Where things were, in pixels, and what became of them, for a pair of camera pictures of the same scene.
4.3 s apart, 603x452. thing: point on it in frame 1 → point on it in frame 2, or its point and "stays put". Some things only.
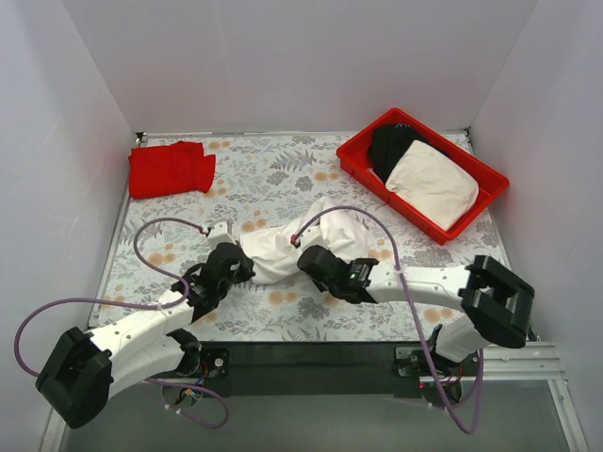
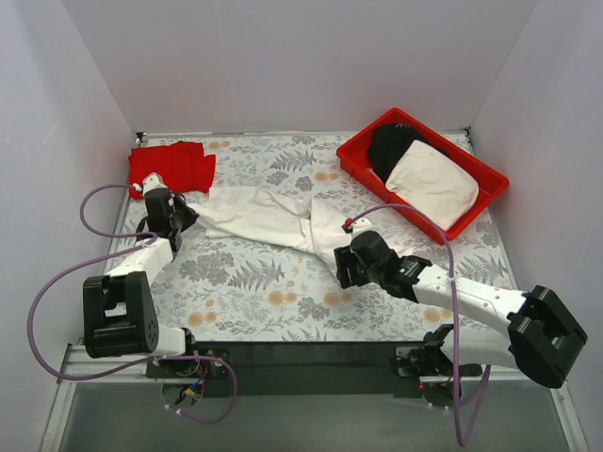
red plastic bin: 353,161 stays put
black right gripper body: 311,260 → 345,266
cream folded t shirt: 433,185 stays put
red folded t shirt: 171,169 stays put
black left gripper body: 240,263 → 178,217
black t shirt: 389,142 stays put
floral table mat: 289,245 stays put
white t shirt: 273,253 → 312,226
